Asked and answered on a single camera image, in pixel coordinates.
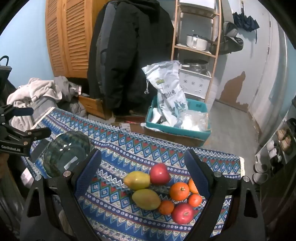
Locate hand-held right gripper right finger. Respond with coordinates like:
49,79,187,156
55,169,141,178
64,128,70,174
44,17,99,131
185,148,266,241

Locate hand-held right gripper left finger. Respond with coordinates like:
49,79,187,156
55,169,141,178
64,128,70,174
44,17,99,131
20,148,102,241

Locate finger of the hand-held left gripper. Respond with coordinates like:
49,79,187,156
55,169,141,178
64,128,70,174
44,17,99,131
0,104,34,121
7,127,52,145

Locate glass bowl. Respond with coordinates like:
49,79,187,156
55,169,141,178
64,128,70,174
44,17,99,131
43,130,91,179

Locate red apple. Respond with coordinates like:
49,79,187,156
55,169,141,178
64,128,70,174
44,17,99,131
149,163,171,185
171,203,195,224

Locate yellow-green mango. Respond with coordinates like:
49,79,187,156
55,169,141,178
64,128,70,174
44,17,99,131
124,171,151,190
132,189,161,210

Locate white fleece garment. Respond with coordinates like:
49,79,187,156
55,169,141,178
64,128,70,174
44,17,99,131
7,77,63,127

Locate flat cardboard tray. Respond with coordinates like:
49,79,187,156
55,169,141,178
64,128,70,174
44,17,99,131
143,127,210,147

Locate grey padded jacket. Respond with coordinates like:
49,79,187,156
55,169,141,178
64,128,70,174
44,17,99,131
30,95,88,126

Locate teal plastic bin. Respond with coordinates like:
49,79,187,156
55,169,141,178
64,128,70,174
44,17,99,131
145,95,212,141

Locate black bag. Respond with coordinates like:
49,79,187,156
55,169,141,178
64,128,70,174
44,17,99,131
0,56,14,112

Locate clear plastic bag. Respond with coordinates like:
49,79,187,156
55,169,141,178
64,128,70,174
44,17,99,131
180,111,208,131

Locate grey hoodie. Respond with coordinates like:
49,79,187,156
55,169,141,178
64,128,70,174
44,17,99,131
54,76,82,102

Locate blue patterned tablecloth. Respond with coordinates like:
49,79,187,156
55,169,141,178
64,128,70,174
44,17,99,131
20,107,245,241

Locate wooden drawer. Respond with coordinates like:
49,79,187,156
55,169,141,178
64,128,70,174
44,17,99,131
77,95,114,121

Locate white shoe rack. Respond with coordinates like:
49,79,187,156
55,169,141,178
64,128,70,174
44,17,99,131
253,97,296,186

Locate white printed rice bag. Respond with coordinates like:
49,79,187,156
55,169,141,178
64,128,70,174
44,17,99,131
142,61,188,127

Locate white storage basket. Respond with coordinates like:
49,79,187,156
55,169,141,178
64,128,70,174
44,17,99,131
179,68,212,99

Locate wooden louvered wardrobe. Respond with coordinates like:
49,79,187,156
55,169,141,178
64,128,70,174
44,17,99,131
45,0,116,78

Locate brown shoe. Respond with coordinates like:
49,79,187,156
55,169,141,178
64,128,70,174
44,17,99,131
280,137,292,155
277,129,290,141

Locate metal pot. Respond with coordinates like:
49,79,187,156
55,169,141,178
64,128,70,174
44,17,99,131
183,59,208,71

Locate white door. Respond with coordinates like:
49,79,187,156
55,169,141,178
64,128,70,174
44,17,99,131
251,9,296,146

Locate black coat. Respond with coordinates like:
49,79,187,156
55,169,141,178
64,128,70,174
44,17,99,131
87,0,174,116

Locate white pot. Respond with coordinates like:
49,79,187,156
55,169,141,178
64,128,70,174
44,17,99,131
186,34,218,50

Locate grey-green hanging bag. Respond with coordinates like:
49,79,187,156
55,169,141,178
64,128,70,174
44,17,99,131
218,22,244,55

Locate wooden shelf rack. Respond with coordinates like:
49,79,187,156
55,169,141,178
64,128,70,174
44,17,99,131
171,0,222,102

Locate dark blue umbrella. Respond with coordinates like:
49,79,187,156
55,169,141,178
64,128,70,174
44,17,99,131
232,10,260,32

